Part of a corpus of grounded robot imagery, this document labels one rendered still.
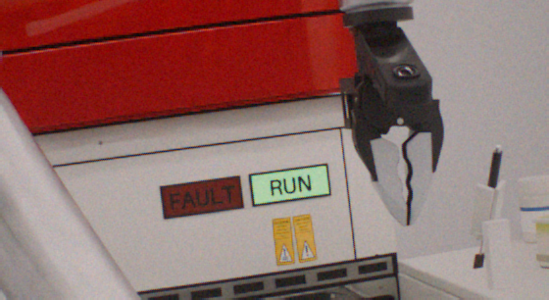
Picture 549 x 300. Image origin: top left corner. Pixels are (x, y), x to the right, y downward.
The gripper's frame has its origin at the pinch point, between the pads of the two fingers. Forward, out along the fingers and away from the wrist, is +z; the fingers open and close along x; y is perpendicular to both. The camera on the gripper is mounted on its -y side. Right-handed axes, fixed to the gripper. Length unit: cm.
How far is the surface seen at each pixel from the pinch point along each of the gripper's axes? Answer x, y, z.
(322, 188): -5, 58, 2
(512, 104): -99, 207, 0
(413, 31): -71, 207, -24
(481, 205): -17.3, 25.2, 3.7
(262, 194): 4, 58, 1
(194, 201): 14, 58, 1
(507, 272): -19.2, 23.4, 12.2
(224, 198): 9, 58, 1
